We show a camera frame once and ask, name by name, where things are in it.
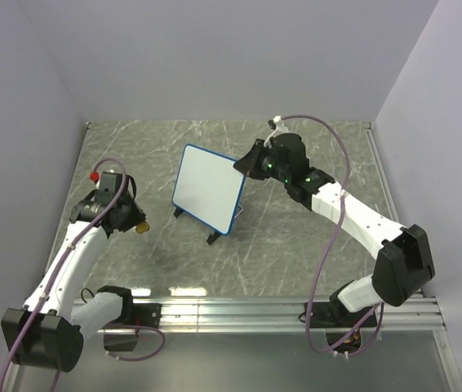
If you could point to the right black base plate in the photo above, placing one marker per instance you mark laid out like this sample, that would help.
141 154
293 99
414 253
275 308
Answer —
327 315

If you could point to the aluminium side rail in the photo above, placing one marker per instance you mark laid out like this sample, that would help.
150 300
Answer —
382 194

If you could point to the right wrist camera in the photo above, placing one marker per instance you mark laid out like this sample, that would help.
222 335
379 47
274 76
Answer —
277 126

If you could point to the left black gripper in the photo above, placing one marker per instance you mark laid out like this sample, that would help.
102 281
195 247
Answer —
136 218

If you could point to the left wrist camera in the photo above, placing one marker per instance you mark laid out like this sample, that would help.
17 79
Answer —
96 175

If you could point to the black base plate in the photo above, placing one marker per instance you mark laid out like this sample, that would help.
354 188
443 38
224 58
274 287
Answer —
327 315
147 315

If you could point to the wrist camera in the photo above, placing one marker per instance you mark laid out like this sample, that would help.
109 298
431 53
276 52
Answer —
277 126
96 175

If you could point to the blue framed whiteboard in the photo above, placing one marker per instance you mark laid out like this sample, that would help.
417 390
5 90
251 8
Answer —
208 188

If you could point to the yellow eraser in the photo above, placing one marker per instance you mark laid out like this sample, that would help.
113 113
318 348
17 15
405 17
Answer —
142 227

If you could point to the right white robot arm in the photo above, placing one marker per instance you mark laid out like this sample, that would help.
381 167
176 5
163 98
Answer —
403 258

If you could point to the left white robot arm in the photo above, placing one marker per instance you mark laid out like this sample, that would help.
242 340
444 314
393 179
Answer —
47 331

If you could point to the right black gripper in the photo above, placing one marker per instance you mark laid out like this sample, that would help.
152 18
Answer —
249 165

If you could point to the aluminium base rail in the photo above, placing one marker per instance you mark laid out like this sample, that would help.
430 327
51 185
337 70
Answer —
276 314

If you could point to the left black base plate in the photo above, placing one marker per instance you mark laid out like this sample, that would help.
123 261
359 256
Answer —
147 315

